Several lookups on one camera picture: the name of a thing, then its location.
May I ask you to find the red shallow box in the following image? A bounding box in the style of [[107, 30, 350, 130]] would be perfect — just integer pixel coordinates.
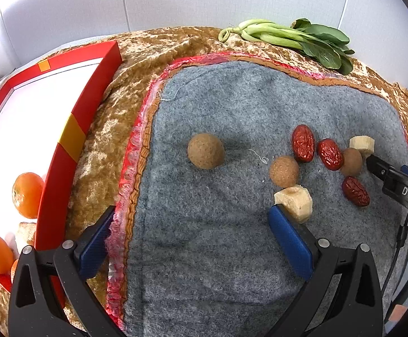
[[0, 40, 122, 309]]

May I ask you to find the red date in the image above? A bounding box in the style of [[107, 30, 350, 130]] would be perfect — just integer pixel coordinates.
[[342, 176, 371, 208], [317, 138, 344, 171], [291, 124, 316, 163]]

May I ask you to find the grey felt mat red trim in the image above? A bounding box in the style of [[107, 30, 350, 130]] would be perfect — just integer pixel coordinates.
[[106, 52, 408, 337]]

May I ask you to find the golden velvet cloth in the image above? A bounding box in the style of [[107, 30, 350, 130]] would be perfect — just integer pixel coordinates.
[[0, 24, 408, 337]]

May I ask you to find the black cable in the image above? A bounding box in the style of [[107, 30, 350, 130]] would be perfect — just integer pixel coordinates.
[[381, 212, 408, 295]]

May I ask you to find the green bok choy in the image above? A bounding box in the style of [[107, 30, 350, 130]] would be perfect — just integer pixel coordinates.
[[218, 18, 355, 76]]

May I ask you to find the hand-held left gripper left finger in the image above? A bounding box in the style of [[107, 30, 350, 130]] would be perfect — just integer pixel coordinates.
[[8, 204, 127, 337]]

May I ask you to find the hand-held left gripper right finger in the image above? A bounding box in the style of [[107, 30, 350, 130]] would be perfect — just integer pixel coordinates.
[[267, 204, 389, 337]]

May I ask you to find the large brown longan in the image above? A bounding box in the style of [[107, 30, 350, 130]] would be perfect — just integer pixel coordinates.
[[187, 133, 226, 168]]

